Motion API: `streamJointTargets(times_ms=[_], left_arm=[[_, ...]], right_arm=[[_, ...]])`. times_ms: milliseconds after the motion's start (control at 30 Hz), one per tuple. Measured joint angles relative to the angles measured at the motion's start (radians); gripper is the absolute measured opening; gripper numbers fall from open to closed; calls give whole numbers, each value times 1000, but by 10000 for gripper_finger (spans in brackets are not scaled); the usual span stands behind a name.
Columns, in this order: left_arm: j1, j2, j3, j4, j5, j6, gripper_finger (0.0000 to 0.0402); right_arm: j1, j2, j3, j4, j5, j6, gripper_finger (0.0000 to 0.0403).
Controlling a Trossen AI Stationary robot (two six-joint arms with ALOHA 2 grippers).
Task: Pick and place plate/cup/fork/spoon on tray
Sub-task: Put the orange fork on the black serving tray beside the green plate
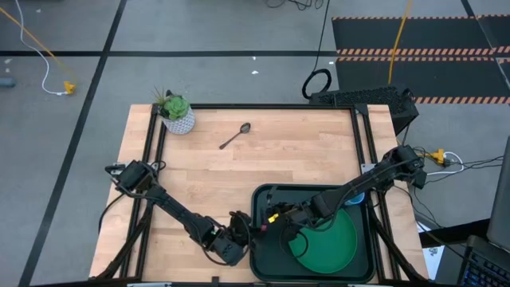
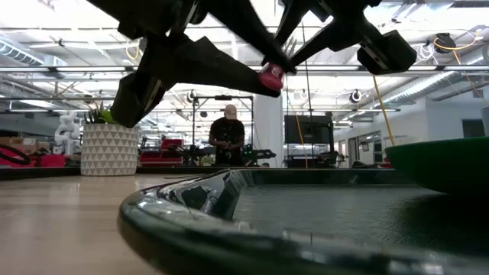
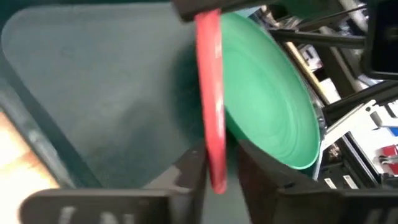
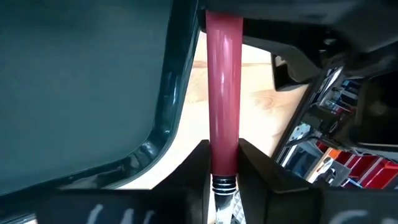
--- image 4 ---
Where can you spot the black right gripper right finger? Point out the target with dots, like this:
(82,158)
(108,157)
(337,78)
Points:
(295,205)

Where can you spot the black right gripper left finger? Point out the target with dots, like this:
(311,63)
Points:
(140,205)

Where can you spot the black aluminium table frame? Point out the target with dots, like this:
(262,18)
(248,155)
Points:
(289,74)

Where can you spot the red tool cabinet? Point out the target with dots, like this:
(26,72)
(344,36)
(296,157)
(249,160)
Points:
(370,168)

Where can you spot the dark green plastic tray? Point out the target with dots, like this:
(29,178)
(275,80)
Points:
(77,93)

